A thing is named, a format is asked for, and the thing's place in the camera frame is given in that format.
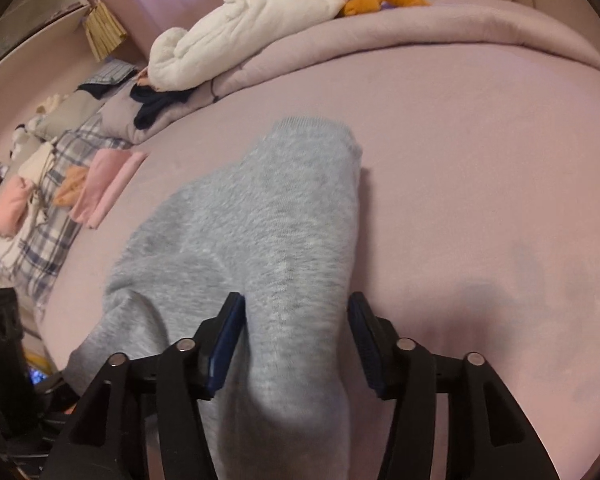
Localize grey New York sweatshirt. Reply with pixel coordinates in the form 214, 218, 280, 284
65, 117, 362, 479

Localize white cream cloth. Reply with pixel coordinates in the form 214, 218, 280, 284
0, 142, 55, 273

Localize light pink folded cloth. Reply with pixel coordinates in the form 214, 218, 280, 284
0, 174, 35, 238

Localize folded orange garment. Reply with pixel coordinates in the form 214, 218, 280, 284
53, 166, 90, 207

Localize folded pink garment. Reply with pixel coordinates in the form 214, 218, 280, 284
69, 148, 147, 230

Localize plaid blue white blanket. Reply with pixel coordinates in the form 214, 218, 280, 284
0, 114, 130, 313

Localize small plush toys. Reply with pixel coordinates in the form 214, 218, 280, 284
9, 93, 68, 160

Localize grey pillow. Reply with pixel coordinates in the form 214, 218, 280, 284
33, 90, 105, 141

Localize dark navy garment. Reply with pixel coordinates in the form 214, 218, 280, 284
130, 84, 194, 130

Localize striped blue folded cloth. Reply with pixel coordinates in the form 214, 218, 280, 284
78, 58, 137, 100

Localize mauve folded duvet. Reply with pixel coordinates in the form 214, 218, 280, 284
102, 0, 600, 145

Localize white goose plush toy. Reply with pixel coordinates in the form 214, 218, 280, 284
147, 0, 428, 91

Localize white wall shelf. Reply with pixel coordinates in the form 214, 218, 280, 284
0, 0, 93, 79

